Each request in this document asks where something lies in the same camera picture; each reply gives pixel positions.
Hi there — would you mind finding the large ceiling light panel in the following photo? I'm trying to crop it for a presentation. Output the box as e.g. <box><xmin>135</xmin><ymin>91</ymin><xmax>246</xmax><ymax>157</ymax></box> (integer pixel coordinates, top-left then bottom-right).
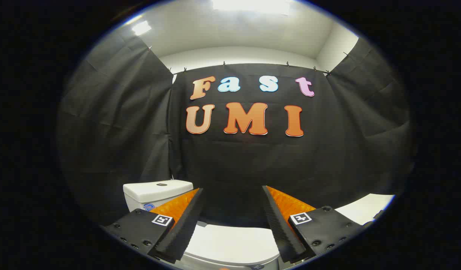
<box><xmin>212</xmin><ymin>0</ymin><xmax>291</xmax><ymax>15</ymax></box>

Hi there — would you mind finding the black backdrop cloth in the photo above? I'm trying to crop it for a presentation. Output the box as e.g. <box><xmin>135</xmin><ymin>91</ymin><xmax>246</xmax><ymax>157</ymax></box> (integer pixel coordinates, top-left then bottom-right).
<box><xmin>57</xmin><ymin>34</ymin><xmax>416</xmax><ymax>230</ymax></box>

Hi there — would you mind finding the white drawer cabinet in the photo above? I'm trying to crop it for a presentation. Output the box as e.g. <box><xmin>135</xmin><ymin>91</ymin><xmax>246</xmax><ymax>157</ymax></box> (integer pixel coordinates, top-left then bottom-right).
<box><xmin>335</xmin><ymin>193</ymin><xmax>396</xmax><ymax>225</ymax></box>

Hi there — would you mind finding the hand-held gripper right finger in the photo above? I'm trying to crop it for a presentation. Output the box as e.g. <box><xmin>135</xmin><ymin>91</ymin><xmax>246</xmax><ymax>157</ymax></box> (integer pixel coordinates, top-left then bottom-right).
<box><xmin>262</xmin><ymin>185</ymin><xmax>373</xmax><ymax>263</ymax></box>

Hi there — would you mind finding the small ceiling light panel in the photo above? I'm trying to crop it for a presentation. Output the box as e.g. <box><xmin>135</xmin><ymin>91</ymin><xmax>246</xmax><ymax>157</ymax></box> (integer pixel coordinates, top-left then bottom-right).
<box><xmin>131</xmin><ymin>21</ymin><xmax>152</xmax><ymax>36</ymax></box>

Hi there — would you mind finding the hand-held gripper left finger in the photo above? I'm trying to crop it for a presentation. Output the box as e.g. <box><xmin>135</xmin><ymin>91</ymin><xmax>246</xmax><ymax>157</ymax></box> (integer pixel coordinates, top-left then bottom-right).
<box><xmin>102</xmin><ymin>187</ymin><xmax>206</xmax><ymax>264</ymax></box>

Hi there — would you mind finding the white toilet lid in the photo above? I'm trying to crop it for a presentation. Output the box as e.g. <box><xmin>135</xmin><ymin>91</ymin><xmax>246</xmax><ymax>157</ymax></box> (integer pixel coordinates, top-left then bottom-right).
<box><xmin>182</xmin><ymin>221</ymin><xmax>280</xmax><ymax>267</ymax></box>

